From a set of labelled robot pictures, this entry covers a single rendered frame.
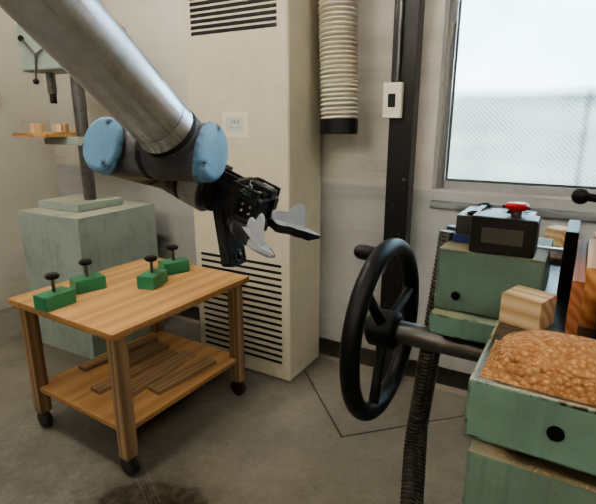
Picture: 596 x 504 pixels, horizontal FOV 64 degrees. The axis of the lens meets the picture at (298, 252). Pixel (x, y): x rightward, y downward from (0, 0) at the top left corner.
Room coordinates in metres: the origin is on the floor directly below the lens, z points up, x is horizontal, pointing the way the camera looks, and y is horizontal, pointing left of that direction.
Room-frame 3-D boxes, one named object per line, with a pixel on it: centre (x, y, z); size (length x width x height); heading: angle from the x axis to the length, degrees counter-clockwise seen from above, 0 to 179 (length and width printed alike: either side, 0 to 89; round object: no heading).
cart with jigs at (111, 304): (1.70, 0.61, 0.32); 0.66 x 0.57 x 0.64; 148
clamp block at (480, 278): (0.66, -0.29, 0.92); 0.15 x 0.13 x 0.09; 149
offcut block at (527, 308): (0.52, -0.27, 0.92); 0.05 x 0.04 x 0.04; 41
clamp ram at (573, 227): (0.63, -0.34, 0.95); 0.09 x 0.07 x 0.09; 149
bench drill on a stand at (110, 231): (2.42, 1.05, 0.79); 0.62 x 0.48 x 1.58; 62
